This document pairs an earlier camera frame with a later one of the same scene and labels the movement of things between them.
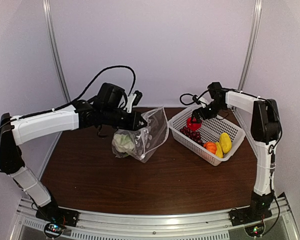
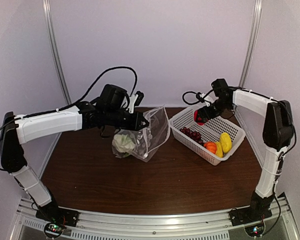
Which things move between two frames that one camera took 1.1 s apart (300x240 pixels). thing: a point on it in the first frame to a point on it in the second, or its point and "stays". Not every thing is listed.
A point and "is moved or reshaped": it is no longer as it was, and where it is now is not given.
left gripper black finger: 141,119 stays
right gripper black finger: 192,117 to 201,111
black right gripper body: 211,113 stays
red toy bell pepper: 193,126 is moved or reshaped
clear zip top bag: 142,143 stays
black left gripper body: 111,118 stays
